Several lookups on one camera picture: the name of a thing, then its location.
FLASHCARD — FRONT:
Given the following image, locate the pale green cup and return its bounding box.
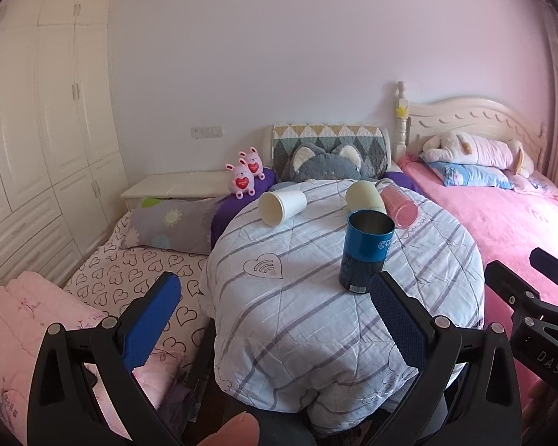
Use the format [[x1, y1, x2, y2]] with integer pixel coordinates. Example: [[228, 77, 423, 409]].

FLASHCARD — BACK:
[[345, 180, 387, 215]]

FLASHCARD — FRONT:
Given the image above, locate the white plush dog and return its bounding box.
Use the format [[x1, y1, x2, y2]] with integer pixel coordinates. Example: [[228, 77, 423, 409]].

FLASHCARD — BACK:
[[421, 131, 535, 178]]

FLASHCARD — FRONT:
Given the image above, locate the carved cream bed headboard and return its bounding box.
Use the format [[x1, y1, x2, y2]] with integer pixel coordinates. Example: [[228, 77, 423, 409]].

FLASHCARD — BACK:
[[394, 81, 547, 169]]

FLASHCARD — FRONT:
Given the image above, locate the blue tin cup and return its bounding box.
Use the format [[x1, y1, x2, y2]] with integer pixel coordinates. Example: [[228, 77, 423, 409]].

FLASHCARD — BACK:
[[339, 210, 396, 295]]

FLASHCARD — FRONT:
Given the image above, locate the white paper cup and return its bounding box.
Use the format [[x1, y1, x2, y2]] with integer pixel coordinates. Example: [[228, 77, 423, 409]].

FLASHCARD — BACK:
[[259, 189, 308, 228]]

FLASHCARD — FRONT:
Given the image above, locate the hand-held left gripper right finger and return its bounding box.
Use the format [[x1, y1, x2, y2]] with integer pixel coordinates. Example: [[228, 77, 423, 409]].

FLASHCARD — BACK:
[[369, 271, 524, 446]]

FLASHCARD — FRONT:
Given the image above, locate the heart print bed sheet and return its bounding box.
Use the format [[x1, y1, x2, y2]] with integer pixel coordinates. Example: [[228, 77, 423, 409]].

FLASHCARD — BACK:
[[62, 209, 215, 365]]

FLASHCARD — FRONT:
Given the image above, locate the pink cup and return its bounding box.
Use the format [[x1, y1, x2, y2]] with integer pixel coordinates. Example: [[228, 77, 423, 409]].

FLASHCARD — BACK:
[[379, 185, 420, 229]]

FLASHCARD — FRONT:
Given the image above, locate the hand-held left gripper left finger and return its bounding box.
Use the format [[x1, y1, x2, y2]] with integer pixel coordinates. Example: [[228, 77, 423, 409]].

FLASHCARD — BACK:
[[26, 271, 187, 446]]

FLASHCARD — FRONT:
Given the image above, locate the person's left hand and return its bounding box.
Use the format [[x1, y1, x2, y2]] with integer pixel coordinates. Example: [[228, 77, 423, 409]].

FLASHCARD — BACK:
[[199, 411, 262, 446]]

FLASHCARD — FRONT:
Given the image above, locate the striped cloth covered round table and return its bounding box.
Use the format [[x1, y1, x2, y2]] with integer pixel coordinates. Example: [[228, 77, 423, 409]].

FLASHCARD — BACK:
[[200, 179, 487, 434]]

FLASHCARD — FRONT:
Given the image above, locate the white wardrobe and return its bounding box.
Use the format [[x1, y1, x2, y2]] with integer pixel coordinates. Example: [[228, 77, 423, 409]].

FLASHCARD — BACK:
[[0, 0, 131, 298]]

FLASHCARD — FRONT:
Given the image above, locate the pink bedspread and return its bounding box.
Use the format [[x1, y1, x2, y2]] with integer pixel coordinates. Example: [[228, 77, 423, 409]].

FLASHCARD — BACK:
[[395, 155, 558, 446]]

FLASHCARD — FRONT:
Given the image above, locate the grey flower pillow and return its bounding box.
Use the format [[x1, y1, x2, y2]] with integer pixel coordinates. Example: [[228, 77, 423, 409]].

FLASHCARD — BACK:
[[119, 196, 226, 256]]

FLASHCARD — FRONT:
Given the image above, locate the grey cat pillow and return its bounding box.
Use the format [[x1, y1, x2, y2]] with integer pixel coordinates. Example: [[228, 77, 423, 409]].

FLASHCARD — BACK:
[[279, 143, 377, 183]]

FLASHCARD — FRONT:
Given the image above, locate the blue cartoon pillow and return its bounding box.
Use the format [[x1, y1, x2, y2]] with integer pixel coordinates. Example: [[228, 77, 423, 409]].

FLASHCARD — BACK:
[[427, 160, 517, 190]]

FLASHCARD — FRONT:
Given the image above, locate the pink folded blanket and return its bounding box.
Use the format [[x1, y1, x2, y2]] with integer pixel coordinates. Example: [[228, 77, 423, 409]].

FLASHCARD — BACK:
[[0, 269, 187, 446]]

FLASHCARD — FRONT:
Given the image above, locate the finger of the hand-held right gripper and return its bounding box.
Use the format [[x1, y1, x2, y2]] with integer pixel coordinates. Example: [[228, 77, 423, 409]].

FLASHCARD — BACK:
[[485, 260, 541, 311], [529, 247, 558, 290]]

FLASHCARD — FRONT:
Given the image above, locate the small pink plush bunny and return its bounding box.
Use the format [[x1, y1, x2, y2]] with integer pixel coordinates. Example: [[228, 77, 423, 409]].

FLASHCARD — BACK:
[[239, 147, 267, 180]]

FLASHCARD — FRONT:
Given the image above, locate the purple bed sheet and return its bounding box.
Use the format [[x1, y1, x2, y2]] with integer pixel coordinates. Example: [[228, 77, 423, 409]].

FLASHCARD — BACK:
[[209, 167, 421, 249]]

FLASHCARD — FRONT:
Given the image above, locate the large pink plush bunny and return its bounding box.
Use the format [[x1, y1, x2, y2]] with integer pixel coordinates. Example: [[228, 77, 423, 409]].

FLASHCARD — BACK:
[[224, 158, 257, 200]]

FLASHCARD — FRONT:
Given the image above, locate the white nightstand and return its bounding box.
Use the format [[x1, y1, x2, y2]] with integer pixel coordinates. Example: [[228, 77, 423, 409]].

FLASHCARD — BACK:
[[121, 169, 235, 212]]

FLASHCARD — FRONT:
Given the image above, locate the pink printed pillow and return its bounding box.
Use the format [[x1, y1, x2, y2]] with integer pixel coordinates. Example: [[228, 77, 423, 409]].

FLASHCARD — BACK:
[[511, 169, 558, 201]]

